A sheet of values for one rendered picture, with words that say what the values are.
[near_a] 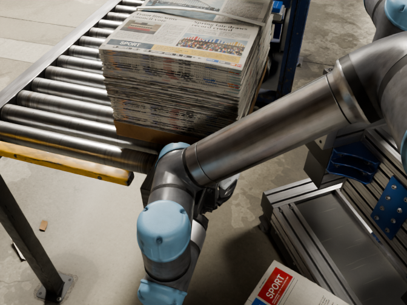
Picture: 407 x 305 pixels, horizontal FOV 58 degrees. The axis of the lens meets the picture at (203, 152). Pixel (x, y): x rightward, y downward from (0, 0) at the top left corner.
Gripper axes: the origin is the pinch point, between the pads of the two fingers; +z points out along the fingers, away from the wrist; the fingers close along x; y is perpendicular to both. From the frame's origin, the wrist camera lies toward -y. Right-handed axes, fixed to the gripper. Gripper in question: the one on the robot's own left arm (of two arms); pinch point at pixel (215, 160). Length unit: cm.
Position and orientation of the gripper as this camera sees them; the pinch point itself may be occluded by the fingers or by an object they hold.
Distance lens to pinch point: 83.1
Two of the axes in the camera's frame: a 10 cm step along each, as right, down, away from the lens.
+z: 2.9, -6.7, 6.8
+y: 0.0, -7.1, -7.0
